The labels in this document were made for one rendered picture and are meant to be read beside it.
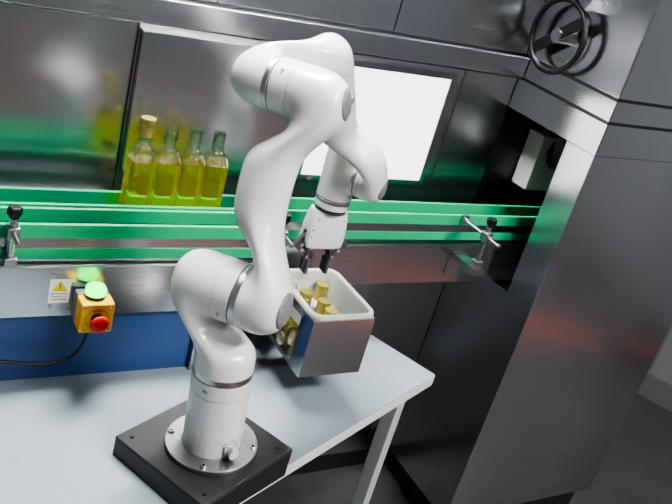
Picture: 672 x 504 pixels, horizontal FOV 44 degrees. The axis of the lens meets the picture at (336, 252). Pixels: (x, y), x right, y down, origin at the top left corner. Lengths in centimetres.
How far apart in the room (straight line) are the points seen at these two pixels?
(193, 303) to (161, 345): 49
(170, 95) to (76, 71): 22
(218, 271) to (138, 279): 39
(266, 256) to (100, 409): 61
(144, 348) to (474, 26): 124
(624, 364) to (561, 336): 40
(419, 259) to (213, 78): 78
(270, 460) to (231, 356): 28
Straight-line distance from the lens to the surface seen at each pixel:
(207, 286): 154
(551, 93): 250
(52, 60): 198
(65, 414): 191
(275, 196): 150
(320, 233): 197
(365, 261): 227
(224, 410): 166
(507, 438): 285
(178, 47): 201
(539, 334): 261
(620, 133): 240
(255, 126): 215
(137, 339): 201
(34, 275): 183
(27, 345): 195
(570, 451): 315
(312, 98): 147
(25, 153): 204
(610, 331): 285
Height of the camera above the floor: 194
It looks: 24 degrees down
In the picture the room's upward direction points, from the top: 16 degrees clockwise
